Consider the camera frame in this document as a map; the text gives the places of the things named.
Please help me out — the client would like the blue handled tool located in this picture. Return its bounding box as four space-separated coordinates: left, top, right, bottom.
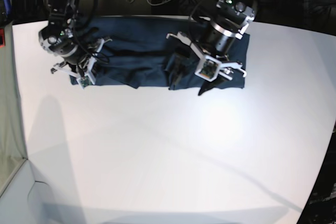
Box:
3 0 12 16

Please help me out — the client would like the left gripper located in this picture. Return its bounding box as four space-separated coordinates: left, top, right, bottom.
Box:
166 23 247 96

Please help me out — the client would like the dark blue t-shirt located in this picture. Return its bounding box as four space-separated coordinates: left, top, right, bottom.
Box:
68 15 250 91

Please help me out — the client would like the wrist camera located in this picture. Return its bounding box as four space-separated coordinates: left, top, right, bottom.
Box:
76 76 94 89
195 55 222 82

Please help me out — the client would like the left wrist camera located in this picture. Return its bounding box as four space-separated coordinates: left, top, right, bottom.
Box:
195 55 222 82

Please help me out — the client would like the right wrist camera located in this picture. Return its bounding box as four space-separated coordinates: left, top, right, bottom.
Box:
76 76 94 89

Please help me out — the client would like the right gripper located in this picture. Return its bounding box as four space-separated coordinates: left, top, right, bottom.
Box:
50 37 112 80

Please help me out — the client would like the red box at edge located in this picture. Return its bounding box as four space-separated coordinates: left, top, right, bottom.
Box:
0 28 5 48

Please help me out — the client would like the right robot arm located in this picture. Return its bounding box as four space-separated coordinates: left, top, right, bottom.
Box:
38 0 112 88

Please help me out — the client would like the green curtain panel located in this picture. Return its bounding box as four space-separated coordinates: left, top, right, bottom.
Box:
1 23 27 195

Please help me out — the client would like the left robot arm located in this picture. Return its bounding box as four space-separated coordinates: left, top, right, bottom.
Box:
166 0 256 95

